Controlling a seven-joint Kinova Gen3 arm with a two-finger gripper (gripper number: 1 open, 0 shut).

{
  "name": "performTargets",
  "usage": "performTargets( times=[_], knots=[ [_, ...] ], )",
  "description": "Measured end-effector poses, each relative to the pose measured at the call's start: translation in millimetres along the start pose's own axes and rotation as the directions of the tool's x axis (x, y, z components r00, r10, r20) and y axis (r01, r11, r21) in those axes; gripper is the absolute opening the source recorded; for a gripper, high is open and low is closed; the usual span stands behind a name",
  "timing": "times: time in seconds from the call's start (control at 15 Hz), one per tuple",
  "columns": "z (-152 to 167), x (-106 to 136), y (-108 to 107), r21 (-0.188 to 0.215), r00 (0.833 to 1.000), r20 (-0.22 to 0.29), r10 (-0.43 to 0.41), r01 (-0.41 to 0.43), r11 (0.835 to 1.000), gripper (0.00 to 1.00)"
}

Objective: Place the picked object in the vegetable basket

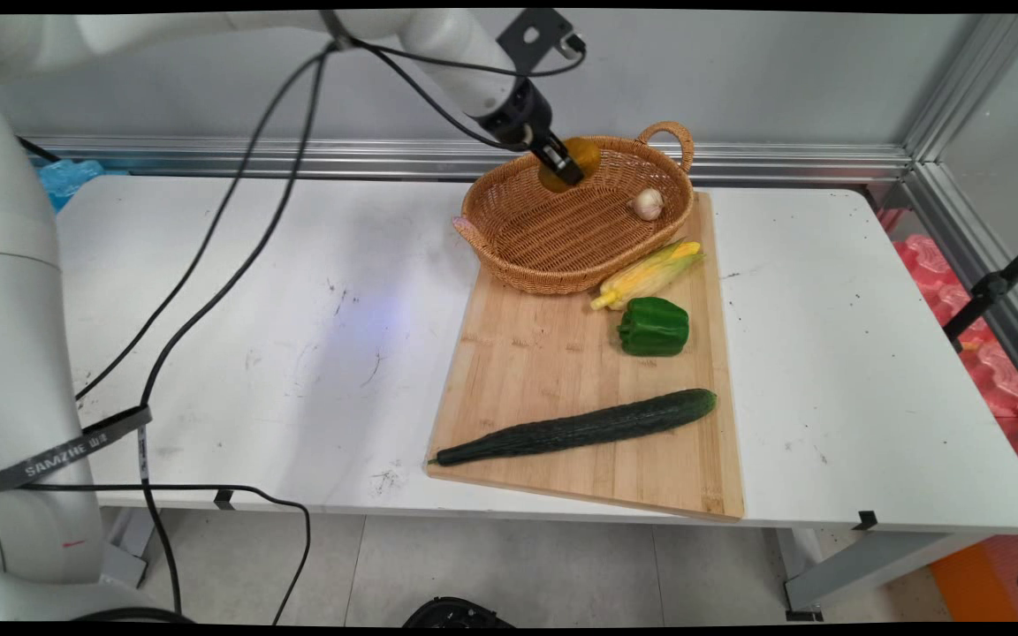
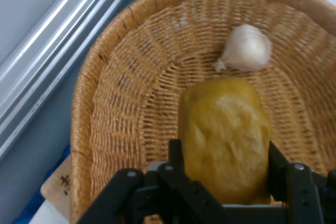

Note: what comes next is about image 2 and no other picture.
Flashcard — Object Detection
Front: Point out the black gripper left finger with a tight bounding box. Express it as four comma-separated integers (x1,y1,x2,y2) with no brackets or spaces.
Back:
77,139,226,224

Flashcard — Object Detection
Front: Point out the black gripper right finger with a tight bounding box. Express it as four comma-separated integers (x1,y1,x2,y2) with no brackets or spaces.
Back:
267,140,336,224

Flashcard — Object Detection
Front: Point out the wooden cutting board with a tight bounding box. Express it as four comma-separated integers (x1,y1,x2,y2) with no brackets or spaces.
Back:
40,154,72,219

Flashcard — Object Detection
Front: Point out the woven wicker basket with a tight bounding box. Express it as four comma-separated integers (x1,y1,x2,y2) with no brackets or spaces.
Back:
70,0,336,224

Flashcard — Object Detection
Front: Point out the white garlic bulb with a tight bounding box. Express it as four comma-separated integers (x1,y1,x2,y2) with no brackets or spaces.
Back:
214,23,273,72

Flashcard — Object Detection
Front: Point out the aluminium frame rail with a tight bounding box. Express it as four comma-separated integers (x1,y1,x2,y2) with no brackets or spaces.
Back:
0,0,142,159

